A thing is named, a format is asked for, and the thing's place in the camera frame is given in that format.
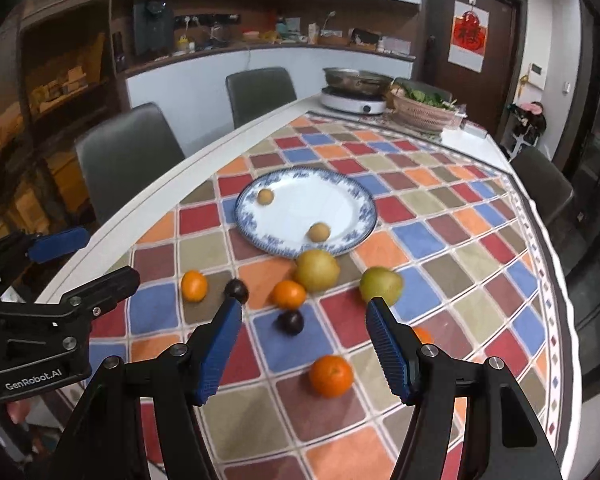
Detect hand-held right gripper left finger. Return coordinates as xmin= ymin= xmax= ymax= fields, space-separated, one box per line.
xmin=55 ymin=297 xmax=243 ymax=480

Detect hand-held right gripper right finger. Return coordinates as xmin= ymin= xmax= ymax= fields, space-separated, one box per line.
xmin=365 ymin=297 xmax=563 ymax=480

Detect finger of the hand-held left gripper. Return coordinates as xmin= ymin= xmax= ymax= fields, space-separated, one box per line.
xmin=0 ymin=266 xmax=141 ymax=320
xmin=0 ymin=226 xmax=90 ymax=301

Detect dark plum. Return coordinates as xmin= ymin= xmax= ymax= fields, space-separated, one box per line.
xmin=277 ymin=310 xmax=305 ymax=336
xmin=224 ymin=279 xmax=250 ymax=305

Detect green pear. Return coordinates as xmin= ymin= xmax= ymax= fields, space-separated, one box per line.
xmin=358 ymin=266 xmax=405 ymax=307

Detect yellow pear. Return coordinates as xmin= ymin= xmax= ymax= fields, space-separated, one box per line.
xmin=294 ymin=249 xmax=341 ymax=293

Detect blue patterned white plate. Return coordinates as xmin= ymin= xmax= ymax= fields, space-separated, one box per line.
xmin=234 ymin=167 xmax=378 ymax=259

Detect person's left hand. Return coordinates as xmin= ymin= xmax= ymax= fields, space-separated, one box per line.
xmin=0 ymin=401 xmax=33 ymax=431

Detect wooden shelving unit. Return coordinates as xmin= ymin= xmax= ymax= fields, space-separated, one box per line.
xmin=0 ymin=0 xmax=126 ymax=261

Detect woven basket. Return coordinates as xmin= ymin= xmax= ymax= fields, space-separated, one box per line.
xmin=390 ymin=91 xmax=463 ymax=133

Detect white induction cooker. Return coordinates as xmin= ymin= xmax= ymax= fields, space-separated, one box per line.
xmin=320 ymin=87 xmax=388 ymax=116

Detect green leafy vegetables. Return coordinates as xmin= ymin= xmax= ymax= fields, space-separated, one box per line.
xmin=402 ymin=87 xmax=456 ymax=109

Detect black socket strip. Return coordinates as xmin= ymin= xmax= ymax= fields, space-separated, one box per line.
xmin=175 ymin=13 xmax=241 ymax=26

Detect dark rack with pink cloth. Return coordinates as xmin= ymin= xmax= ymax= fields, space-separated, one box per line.
xmin=507 ymin=101 xmax=548 ymax=146

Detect metal pot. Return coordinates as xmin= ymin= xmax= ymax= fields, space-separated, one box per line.
xmin=322 ymin=66 xmax=395 ymax=98

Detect glass sliding door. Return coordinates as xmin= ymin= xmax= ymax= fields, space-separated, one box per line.
xmin=565 ymin=0 xmax=600 ymax=281

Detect black box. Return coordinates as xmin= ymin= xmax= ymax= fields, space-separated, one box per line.
xmin=350 ymin=27 xmax=381 ymax=51

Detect wooden counter shelf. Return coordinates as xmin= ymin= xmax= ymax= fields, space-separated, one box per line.
xmin=110 ymin=0 xmax=421 ymax=77

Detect red and white door poster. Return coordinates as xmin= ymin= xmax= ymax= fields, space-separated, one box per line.
xmin=449 ymin=0 xmax=490 ymax=72

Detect brown wooden door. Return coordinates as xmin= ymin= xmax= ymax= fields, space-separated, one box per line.
xmin=420 ymin=0 xmax=526 ymax=136

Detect black wall appliance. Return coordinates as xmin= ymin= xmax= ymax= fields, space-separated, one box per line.
xmin=132 ymin=0 xmax=175 ymax=58

